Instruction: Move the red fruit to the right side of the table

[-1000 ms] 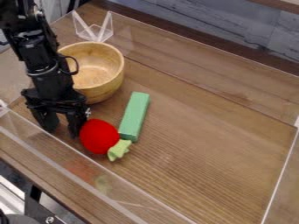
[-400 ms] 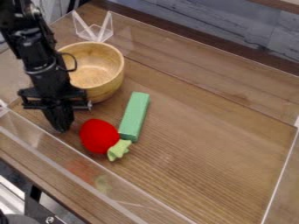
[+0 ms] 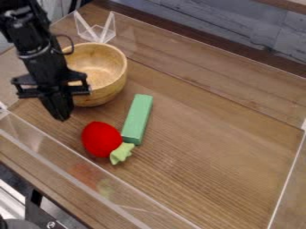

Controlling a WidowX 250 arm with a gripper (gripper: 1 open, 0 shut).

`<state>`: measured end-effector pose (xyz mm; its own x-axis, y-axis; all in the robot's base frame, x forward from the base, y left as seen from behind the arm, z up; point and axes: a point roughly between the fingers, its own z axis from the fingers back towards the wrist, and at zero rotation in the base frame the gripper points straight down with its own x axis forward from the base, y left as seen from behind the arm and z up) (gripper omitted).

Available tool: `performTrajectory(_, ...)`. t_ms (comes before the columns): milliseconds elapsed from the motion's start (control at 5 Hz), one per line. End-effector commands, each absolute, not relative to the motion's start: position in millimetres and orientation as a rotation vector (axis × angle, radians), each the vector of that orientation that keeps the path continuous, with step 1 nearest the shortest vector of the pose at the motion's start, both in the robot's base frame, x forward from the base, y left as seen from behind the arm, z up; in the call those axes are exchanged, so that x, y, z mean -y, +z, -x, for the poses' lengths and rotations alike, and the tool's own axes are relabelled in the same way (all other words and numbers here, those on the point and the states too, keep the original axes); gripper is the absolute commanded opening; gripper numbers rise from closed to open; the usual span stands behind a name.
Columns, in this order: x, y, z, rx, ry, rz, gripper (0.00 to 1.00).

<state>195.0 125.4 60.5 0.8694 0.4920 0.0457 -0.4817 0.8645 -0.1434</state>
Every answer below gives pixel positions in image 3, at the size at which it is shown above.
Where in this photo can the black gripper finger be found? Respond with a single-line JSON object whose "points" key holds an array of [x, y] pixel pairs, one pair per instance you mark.
{"points": [[58, 104]]}

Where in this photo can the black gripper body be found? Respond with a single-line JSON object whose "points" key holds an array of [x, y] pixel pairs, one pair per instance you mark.
{"points": [[48, 76]]}

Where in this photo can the red plush strawberry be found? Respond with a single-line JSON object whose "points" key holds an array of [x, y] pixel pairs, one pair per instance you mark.
{"points": [[102, 142]]}

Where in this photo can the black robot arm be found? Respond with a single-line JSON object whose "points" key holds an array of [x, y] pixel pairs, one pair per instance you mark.
{"points": [[25, 27]]}

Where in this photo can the wooden bowl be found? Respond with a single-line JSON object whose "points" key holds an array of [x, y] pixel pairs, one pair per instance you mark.
{"points": [[104, 65]]}

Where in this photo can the green rectangular block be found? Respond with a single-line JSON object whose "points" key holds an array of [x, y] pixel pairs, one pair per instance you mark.
{"points": [[133, 126]]}

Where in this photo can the clear acrylic corner bracket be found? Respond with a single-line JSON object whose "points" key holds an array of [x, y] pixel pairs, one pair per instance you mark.
{"points": [[96, 33]]}

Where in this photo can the clear acrylic tray wall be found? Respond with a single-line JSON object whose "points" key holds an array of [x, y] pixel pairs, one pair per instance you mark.
{"points": [[207, 171]]}

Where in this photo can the black table leg bracket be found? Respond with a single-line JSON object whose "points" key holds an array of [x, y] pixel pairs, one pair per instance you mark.
{"points": [[36, 215]]}

